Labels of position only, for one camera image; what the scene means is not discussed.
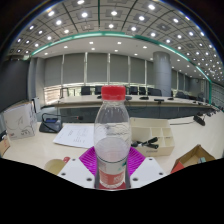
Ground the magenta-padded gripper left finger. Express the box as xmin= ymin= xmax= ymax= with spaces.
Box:
xmin=57 ymin=146 xmax=100 ymax=189

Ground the grey round column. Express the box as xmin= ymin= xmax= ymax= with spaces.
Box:
xmin=152 ymin=50 xmax=173 ymax=98

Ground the black office chairs group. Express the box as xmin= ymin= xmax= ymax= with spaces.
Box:
xmin=59 ymin=84 xmax=208 ymax=101

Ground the long curved conference desk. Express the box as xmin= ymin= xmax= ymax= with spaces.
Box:
xmin=46 ymin=94 xmax=218 ymax=124

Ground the black desk microphones group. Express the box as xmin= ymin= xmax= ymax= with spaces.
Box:
xmin=96 ymin=94 xmax=176 ymax=102

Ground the black desk microphone base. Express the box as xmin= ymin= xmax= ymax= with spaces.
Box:
xmin=193 ymin=114 xmax=207 ymax=127

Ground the cardboard box with red label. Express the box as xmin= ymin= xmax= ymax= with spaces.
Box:
xmin=170 ymin=143 xmax=217 ymax=174

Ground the clear red-capped water bottle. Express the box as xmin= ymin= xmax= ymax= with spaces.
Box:
xmin=93 ymin=85 xmax=133 ymax=190

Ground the beige compartment organizer tray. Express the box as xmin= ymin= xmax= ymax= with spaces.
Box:
xmin=129 ymin=117 xmax=176 ymax=157

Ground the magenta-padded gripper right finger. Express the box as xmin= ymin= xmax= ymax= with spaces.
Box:
xmin=126 ymin=146 xmax=168 ymax=189

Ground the white printed paper sheet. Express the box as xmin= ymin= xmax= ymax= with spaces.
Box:
xmin=52 ymin=123 xmax=96 ymax=149

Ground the black conference microphone console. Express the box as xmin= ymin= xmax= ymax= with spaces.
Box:
xmin=38 ymin=113 xmax=64 ymax=134

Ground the ceiling lights group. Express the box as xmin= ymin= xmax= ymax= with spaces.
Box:
xmin=9 ymin=0 xmax=224 ymax=81

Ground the black marker pen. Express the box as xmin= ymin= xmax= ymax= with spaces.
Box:
xmin=131 ymin=136 xmax=160 ymax=150

